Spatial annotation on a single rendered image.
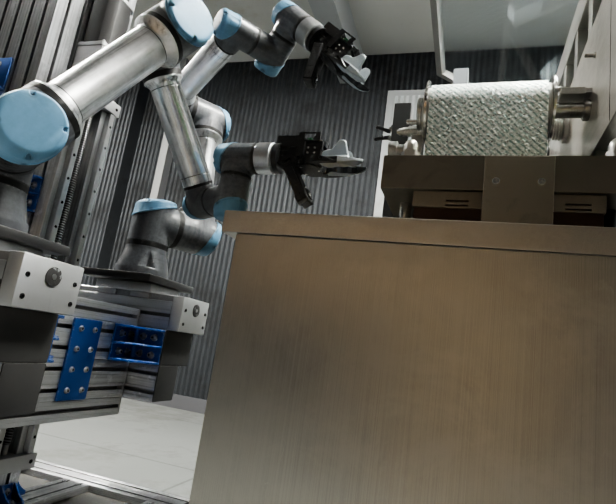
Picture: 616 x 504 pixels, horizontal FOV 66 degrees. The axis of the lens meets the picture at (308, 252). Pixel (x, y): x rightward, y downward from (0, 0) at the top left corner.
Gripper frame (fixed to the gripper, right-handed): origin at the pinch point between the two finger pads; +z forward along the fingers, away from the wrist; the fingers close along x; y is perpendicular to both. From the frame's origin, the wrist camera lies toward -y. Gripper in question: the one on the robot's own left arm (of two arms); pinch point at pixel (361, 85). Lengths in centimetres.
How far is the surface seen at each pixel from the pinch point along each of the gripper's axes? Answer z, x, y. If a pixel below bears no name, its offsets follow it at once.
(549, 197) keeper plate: 55, -30, -5
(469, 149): 34.3, -8.2, 1.2
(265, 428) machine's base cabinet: 52, -34, -59
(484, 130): 33.6, -8.2, 6.1
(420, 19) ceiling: -166, 258, 156
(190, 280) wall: -167, 299, -159
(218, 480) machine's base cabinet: 52, -34, -70
